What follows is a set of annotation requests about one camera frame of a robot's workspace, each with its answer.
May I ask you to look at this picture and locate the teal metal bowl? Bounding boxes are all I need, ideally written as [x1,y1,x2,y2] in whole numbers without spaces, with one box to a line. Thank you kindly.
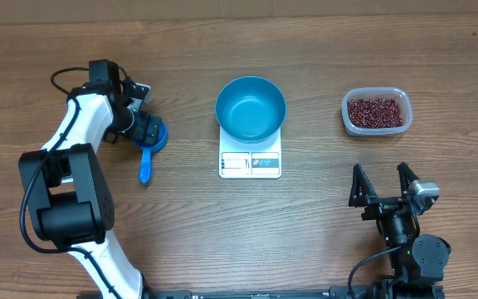
[215,76,287,144]

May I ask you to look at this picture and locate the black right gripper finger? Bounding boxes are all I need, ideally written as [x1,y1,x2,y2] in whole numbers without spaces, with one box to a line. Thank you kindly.
[349,164,378,208]
[397,162,419,194]

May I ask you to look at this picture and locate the blue plastic measuring scoop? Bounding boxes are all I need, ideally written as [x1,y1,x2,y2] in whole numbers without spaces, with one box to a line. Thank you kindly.
[134,115,168,184]

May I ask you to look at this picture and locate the white digital kitchen scale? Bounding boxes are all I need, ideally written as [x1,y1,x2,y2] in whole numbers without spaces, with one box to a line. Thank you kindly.
[218,128,282,179]

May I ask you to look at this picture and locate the black mounting rail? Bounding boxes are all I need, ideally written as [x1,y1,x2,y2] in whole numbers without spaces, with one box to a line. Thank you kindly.
[76,285,446,299]

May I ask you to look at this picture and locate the red beans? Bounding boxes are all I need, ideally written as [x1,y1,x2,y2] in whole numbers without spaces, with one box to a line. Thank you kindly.
[347,98,403,129]

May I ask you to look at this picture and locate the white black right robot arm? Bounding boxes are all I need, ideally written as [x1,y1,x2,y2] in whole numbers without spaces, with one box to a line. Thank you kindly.
[346,162,451,298]

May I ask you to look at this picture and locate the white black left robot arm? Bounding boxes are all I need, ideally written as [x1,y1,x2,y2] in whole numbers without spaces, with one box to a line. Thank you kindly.
[18,59,168,298]

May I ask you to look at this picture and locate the clear plastic container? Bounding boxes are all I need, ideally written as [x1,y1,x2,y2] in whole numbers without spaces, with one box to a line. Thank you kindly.
[341,87,413,136]

